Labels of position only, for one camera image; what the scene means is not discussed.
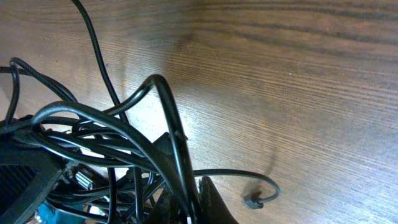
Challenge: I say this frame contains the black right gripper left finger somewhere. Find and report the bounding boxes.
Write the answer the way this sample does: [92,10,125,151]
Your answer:
[146,189,179,224]

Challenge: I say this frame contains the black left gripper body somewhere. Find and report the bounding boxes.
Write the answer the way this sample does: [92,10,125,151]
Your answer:
[1,142,65,223]

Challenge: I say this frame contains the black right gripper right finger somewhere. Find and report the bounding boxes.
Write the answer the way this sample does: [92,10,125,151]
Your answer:
[199,176,238,224]

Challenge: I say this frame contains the black usb cables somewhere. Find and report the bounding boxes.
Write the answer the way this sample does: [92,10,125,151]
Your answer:
[0,0,280,224]

